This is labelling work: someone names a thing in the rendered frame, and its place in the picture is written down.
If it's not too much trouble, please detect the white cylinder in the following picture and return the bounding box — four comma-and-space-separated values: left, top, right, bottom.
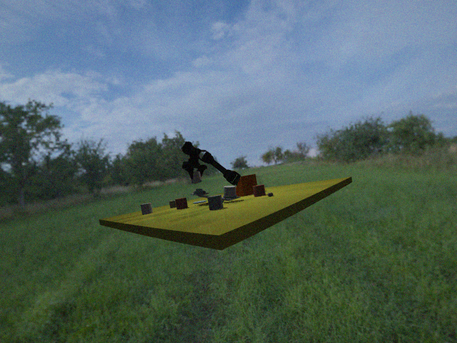
224, 186, 236, 197

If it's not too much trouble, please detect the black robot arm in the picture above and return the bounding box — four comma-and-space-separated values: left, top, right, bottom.
181, 142, 241, 185

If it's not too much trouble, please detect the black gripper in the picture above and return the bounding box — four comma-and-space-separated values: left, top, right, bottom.
182, 156, 207, 179

